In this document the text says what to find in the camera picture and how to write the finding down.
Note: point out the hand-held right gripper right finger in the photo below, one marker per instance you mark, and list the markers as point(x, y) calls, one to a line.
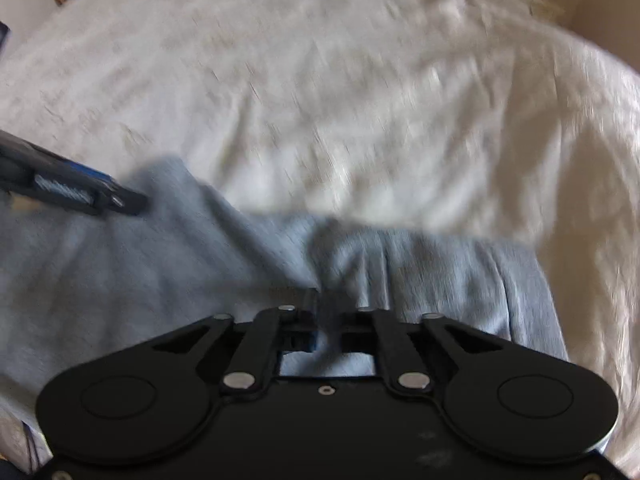
point(360, 330)

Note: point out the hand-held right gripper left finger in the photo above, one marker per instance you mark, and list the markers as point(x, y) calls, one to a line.
point(295, 316)

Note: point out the cream floral bedspread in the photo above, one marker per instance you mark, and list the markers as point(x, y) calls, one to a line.
point(350, 110)

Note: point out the grey-blue speckled pants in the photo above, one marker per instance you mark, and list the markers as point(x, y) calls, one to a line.
point(125, 270)

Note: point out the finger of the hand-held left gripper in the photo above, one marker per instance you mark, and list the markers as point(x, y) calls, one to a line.
point(75, 185)

